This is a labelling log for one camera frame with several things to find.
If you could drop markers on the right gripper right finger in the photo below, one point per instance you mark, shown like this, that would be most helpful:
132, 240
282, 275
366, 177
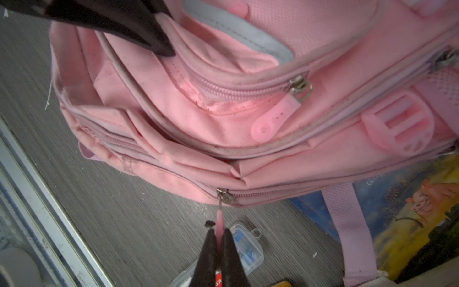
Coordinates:
233, 274

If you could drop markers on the roll of clear tape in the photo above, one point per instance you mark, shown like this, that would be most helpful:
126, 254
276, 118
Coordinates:
18, 269

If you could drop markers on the pink student backpack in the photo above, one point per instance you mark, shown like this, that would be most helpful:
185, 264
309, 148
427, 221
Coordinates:
266, 100

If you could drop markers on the blue animal farm book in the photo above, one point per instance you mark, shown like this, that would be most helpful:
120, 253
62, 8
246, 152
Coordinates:
392, 227

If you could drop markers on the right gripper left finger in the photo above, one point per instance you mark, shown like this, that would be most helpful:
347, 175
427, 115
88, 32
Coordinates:
205, 271

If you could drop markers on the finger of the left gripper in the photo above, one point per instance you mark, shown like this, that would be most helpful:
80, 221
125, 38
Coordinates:
131, 20

